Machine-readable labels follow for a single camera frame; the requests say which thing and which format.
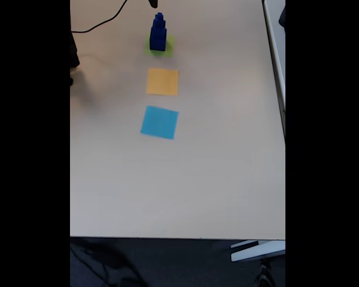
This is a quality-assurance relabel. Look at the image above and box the small blue cube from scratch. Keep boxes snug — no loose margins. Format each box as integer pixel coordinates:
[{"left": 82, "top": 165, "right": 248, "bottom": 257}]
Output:
[{"left": 151, "top": 21, "right": 168, "bottom": 40}]

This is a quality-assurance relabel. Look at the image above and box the green paper square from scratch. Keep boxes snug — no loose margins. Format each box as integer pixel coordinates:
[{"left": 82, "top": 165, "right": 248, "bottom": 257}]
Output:
[{"left": 144, "top": 34, "right": 176, "bottom": 58}]

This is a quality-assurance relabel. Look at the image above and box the orange paper square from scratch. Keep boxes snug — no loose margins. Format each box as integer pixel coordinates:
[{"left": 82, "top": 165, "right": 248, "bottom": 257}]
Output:
[{"left": 146, "top": 67, "right": 180, "bottom": 97}]

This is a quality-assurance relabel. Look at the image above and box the light blue paper square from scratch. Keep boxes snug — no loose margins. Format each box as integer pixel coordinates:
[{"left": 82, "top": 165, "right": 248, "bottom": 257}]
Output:
[{"left": 140, "top": 105, "right": 180, "bottom": 141}]

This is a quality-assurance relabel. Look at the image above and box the large blue cube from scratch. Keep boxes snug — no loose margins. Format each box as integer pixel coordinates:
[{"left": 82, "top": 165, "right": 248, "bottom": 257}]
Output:
[{"left": 149, "top": 29, "right": 169, "bottom": 52}]

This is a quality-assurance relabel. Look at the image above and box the white side table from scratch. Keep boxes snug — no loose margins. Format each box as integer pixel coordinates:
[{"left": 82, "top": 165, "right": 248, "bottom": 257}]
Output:
[{"left": 261, "top": 0, "right": 286, "bottom": 141}]

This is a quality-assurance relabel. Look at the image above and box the white table leg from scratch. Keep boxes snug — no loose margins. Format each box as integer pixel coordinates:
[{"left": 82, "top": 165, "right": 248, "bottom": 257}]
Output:
[{"left": 230, "top": 240, "right": 286, "bottom": 263}]

